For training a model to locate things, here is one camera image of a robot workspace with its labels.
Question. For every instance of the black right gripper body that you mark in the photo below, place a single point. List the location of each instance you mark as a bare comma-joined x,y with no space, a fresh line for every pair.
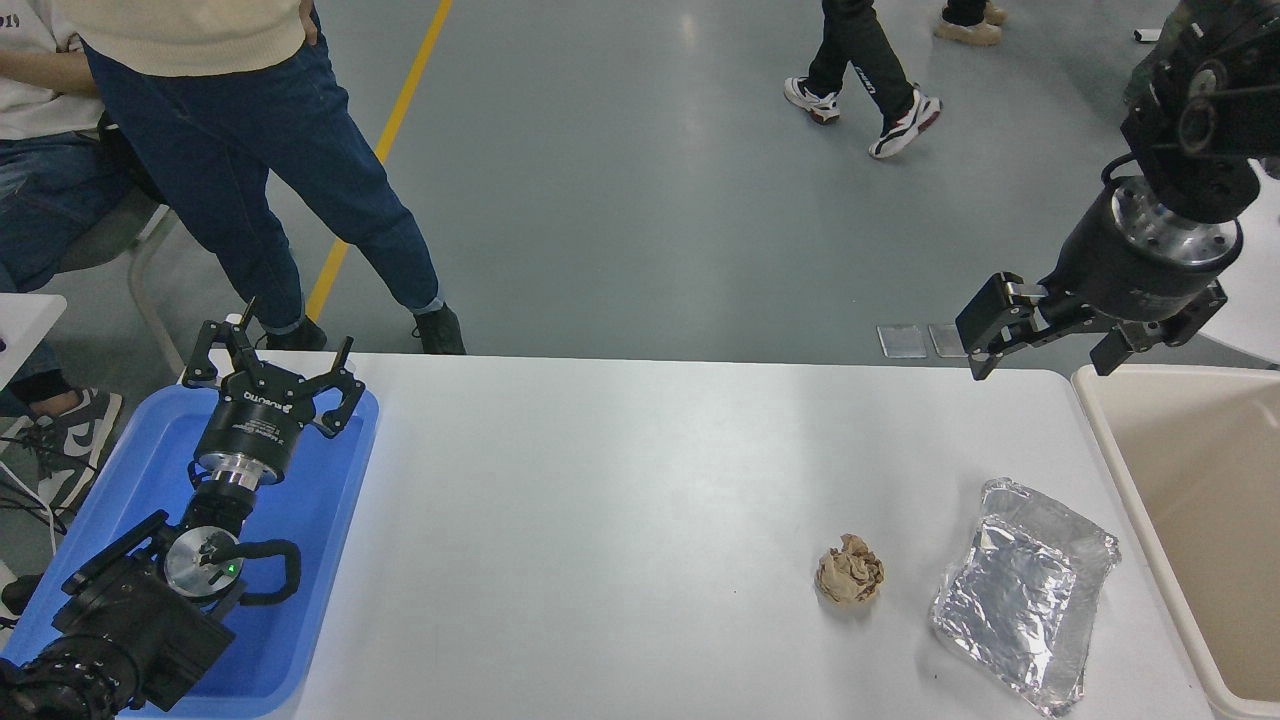
1120,275

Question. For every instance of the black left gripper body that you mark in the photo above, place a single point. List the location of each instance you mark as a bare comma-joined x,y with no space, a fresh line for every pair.
255,420

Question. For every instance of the silver foil plate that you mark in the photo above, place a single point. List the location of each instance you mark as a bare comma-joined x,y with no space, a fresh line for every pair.
1020,600

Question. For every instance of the metal floor plate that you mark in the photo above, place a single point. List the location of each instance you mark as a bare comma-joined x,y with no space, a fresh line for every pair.
945,340
902,341

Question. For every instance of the white round chair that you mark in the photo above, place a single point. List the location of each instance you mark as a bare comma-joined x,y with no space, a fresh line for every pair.
1255,300

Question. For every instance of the blue plastic tray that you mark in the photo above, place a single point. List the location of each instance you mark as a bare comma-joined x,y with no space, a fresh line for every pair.
320,520

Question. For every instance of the grey chair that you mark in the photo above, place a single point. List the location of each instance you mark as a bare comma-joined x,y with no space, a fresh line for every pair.
110,235

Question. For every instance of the large pale bin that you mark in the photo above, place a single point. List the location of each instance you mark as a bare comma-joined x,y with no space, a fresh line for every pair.
1200,500

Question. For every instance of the person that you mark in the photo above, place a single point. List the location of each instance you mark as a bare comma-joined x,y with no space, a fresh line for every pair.
250,150
968,28
860,60
40,190

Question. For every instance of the small white side table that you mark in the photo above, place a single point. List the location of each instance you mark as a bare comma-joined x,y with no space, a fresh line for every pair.
25,325

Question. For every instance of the crumpled tan paper ball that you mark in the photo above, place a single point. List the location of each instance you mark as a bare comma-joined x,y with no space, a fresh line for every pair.
850,572

